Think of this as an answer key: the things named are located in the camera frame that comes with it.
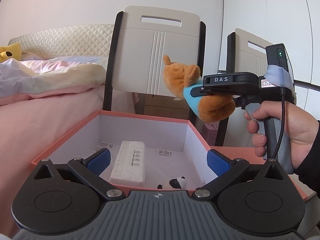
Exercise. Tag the wooden drawer cabinet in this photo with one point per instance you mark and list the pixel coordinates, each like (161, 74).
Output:
(166, 106)

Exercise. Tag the left white folding chair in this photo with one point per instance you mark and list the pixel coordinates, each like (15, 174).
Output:
(141, 37)

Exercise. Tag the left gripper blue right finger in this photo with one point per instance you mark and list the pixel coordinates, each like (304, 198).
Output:
(229, 172)

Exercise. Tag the bed with pink bedding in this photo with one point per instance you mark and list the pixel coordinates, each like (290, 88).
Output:
(30, 127)

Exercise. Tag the brown bear plush blue shirt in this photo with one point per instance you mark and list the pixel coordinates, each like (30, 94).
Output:
(184, 82)

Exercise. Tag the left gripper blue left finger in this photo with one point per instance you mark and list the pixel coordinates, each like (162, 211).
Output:
(88, 171)

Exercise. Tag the white folding chair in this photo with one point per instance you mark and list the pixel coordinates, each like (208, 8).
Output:
(141, 37)
(245, 53)

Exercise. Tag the right white folding chair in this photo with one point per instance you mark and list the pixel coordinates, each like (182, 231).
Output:
(245, 53)

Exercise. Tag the white tissue pack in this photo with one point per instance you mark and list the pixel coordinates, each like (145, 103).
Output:
(129, 166)

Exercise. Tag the person right hand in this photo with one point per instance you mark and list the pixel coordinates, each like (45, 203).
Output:
(300, 126)

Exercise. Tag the yellow pikachu plush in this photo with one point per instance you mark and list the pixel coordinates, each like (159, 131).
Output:
(12, 51)

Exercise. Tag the pink cardboard shoe box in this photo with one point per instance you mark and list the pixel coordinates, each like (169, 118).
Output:
(173, 147)

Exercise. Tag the small panda plush toy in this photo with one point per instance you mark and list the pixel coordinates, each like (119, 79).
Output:
(179, 183)

